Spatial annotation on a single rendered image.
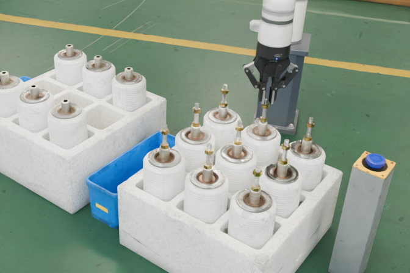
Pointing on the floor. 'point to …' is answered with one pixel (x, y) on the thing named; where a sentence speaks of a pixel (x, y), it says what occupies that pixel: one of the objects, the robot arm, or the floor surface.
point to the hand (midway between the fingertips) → (267, 95)
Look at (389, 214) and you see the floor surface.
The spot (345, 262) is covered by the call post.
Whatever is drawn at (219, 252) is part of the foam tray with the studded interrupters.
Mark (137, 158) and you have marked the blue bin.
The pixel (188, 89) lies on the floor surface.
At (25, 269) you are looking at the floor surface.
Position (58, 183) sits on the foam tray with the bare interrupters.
